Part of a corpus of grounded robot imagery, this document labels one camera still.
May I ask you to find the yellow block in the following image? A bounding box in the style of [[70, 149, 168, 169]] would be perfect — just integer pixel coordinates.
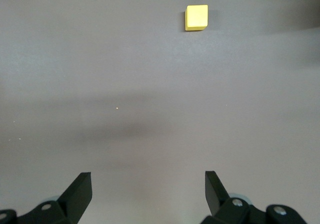
[[184, 5, 209, 32]]

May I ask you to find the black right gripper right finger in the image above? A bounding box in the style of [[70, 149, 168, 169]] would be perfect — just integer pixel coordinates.
[[202, 170, 307, 224]]

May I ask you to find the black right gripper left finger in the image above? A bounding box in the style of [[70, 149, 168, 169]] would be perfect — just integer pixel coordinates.
[[0, 171, 93, 224]]

